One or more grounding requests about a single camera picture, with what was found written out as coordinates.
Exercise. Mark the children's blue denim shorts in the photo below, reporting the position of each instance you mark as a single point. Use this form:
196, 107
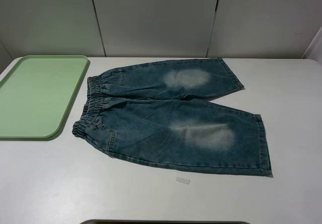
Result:
161, 114

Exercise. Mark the light green plastic tray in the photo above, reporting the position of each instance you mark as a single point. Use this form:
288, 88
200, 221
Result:
37, 93

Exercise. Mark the clear tape piece front centre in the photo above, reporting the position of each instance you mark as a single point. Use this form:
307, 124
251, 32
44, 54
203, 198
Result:
182, 180

